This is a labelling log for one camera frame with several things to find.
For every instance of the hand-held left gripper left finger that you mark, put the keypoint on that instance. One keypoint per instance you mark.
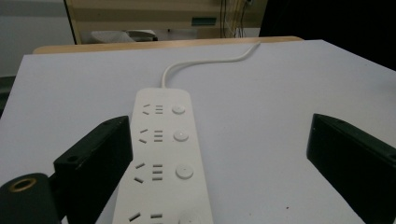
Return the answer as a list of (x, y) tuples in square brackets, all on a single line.
[(93, 161)]

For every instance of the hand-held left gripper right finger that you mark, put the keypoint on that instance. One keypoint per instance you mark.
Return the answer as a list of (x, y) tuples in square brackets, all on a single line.
[(355, 155)]

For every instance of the white power strip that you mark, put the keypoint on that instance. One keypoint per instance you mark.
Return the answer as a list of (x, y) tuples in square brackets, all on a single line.
[(168, 155)]

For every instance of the grey cloth bundle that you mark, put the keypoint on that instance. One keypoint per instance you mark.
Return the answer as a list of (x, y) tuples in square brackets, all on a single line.
[(124, 36)]

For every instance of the dark curtain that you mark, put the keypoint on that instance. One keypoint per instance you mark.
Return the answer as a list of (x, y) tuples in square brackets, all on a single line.
[(336, 25)]

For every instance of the wooden shelf unit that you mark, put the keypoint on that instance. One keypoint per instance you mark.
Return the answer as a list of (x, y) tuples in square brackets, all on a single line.
[(155, 18)]

